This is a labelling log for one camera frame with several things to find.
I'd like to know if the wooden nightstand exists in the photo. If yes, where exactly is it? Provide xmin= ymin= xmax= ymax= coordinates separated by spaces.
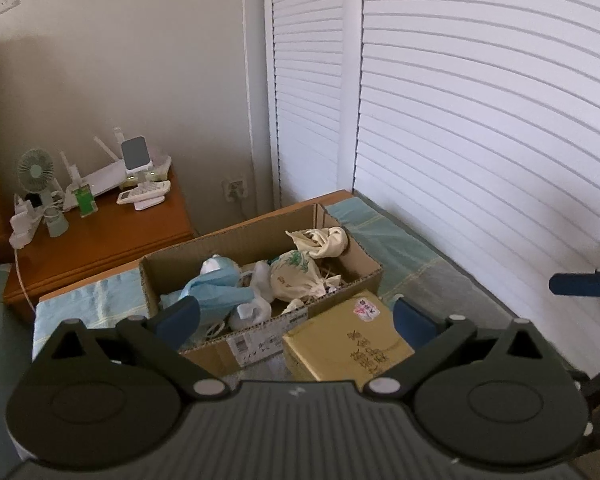
xmin=3 ymin=166 xmax=197 ymax=323

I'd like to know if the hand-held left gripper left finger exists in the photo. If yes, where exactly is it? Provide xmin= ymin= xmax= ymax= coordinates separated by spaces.
xmin=50 ymin=295 xmax=231 ymax=401

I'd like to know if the blue plush toy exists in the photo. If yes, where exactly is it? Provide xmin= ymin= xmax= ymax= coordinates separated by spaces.
xmin=200 ymin=255 xmax=242 ymax=282

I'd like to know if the white wall socket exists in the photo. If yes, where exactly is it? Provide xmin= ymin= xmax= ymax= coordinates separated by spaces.
xmin=222 ymin=175 xmax=249 ymax=204

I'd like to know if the small grey screen device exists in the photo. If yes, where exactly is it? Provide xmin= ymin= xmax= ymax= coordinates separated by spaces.
xmin=120 ymin=135 xmax=154 ymax=173

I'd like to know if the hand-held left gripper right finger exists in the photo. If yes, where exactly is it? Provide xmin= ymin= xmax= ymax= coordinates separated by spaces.
xmin=364 ymin=296 xmax=551 ymax=397

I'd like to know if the yellow closed cardboard box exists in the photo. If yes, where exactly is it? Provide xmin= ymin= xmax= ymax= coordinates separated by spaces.
xmin=281 ymin=289 xmax=417 ymax=384

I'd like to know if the beige knotted cloth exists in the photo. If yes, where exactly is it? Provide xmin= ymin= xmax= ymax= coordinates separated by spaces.
xmin=285 ymin=226 xmax=349 ymax=261

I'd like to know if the white power strip cable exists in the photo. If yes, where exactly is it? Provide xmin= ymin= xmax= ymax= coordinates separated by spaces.
xmin=13 ymin=245 xmax=38 ymax=313

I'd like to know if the white louvred door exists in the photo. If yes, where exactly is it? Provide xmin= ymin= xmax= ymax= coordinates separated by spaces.
xmin=263 ymin=0 xmax=365 ymax=209
xmin=352 ymin=0 xmax=600 ymax=391

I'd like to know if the green bottle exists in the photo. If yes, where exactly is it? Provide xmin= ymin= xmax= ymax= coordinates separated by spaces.
xmin=76 ymin=184 xmax=98 ymax=219

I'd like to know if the small green desk fan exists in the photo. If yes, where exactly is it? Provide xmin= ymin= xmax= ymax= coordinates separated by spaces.
xmin=17 ymin=148 xmax=70 ymax=239

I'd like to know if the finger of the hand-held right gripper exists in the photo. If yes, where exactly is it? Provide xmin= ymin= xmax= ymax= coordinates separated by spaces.
xmin=549 ymin=254 xmax=600 ymax=307

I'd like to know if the white power strip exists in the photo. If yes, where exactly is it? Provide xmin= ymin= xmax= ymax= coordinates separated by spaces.
xmin=8 ymin=199 xmax=45 ymax=249

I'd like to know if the blue face mask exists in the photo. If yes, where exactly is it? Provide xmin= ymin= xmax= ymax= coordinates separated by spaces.
xmin=159 ymin=266 xmax=261 ymax=333

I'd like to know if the white cloth bag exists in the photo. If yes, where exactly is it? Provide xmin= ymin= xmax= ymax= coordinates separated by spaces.
xmin=252 ymin=249 xmax=328 ymax=306

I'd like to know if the grey-green bed sheet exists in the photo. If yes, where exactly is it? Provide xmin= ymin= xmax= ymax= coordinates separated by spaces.
xmin=0 ymin=245 xmax=43 ymax=480

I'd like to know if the white remote control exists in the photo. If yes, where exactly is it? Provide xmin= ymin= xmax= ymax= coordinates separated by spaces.
xmin=116 ymin=180 xmax=172 ymax=211

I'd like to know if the white router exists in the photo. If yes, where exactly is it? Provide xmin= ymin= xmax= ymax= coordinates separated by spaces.
xmin=60 ymin=127 xmax=173 ymax=212

